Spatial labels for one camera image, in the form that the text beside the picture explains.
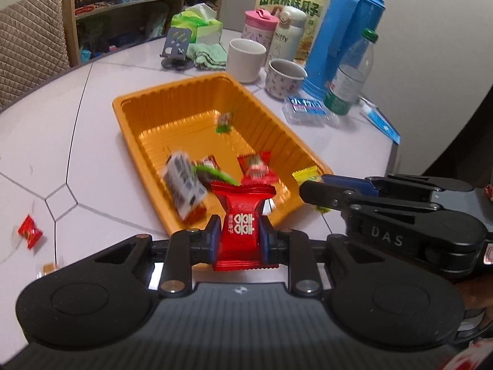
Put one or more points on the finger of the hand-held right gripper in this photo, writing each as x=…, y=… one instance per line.
x=323, y=196
x=346, y=183

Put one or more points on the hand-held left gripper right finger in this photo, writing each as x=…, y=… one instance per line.
x=266, y=239

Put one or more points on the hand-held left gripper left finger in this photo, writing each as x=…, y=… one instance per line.
x=213, y=239

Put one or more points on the long red snack packet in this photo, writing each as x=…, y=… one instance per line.
x=242, y=235

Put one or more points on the yellow candy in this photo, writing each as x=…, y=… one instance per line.
x=306, y=173

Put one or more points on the black white striped snack packet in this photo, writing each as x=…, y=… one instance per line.
x=183, y=185

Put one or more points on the green candy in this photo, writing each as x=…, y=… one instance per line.
x=216, y=174

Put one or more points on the small red white-print candy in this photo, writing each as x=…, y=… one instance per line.
x=208, y=161

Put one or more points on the orange plastic tray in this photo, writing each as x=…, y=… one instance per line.
x=173, y=115

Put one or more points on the blue white tube box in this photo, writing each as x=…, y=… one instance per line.
x=381, y=121

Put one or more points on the red white-label candy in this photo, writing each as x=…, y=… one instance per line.
x=254, y=165

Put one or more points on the clear box of blue packets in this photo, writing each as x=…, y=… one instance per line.
x=306, y=108

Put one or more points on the green cap plastic bottle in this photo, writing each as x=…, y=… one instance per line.
x=348, y=81

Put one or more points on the patterned white mug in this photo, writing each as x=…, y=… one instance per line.
x=283, y=83

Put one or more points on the red white printed cloth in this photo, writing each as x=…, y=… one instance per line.
x=466, y=360

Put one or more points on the plain white mug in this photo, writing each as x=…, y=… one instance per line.
x=244, y=63

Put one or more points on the blue thermos flask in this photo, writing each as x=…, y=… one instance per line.
x=339, y=27

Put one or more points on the white thermos bottle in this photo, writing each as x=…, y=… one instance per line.
x=287, y=38

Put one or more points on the clear wrapped orange candy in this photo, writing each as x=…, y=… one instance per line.
x=47, y=269

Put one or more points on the pink lidded cup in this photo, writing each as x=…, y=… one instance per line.
x=258, y=27

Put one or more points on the green cloth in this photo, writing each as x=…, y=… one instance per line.
x=208, y=56

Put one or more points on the small red gold candy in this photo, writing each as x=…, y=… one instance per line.
x=30, y=232

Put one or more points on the grey phone stand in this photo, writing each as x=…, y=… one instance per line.
x=175, y=44

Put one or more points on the green tissue box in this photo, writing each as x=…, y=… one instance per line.
x=208, y=32

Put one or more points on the wooden shelf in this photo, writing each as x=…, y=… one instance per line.
x=69, y=27

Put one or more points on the beige quilted chair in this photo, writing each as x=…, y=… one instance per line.
x=27, y=46

